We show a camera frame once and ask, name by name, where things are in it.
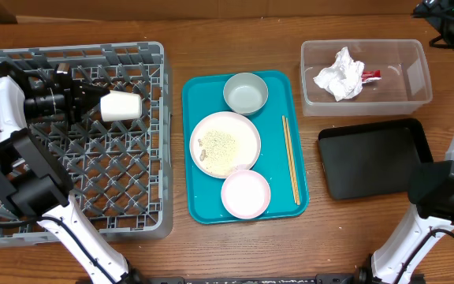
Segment cream white cup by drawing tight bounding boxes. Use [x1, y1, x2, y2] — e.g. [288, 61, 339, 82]
[99, 91, 142, 121]

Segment grey ceramic bowl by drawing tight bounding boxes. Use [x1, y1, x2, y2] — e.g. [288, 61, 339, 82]
[223, 73, 269, 116]

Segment white napkin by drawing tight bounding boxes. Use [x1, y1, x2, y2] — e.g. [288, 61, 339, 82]
[313, 47, 365, 102]

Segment red snack wrapper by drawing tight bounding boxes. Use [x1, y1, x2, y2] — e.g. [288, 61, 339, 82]
[361, 70, 381, 84]

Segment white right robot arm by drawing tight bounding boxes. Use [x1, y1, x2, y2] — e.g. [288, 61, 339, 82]
[350, 1, 454, 284]

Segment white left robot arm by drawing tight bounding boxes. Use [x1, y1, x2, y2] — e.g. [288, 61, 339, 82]
[0, 62, 146, 283]

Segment grey plastic dishwasher rack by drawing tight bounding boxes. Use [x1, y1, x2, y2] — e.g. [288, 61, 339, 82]
[0, 41, 173, 241]

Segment white plate with food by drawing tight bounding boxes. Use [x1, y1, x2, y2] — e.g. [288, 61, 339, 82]
[189, 111, 262, 179]

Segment teal plastic tray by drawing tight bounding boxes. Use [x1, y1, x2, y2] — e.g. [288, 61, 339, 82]
[181, 70, 309, 225]

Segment pink small bowl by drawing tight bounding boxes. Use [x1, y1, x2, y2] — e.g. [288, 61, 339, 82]
[221, 170, 271, 219]

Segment right wooden chopstick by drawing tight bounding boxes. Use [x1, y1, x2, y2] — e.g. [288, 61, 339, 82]
[284, 117, 301, 206]

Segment black tray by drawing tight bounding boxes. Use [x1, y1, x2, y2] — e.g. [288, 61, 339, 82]
[318, 118, 433, 200]

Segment clear plastic bin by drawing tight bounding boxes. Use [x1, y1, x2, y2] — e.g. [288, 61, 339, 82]
[300, 39, 433, 116]

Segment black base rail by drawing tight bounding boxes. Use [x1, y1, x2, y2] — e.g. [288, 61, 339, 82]
[147, 273, 426, 284]

